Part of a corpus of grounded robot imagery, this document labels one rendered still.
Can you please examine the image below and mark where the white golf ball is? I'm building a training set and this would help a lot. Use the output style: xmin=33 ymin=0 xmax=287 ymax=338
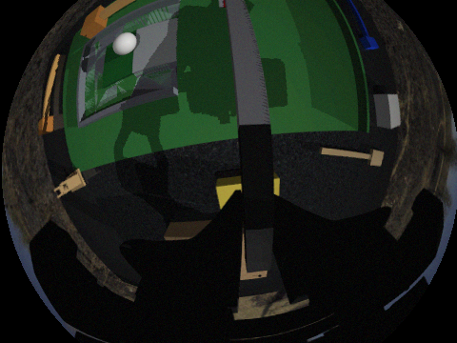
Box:
xmin=112 ymin=31 xmax=137 ymax=56

